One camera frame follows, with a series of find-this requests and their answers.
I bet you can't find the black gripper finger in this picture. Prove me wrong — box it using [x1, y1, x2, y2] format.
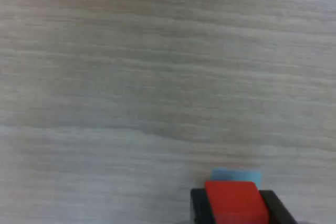
[190, 188, 217, 224]
[258, 189, 299, 224]

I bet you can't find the red cube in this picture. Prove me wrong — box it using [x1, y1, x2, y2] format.
[204, 180, 270, 224]

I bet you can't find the small grey-blue tape piece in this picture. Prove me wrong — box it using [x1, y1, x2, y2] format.
[211, 168, 263, 187]

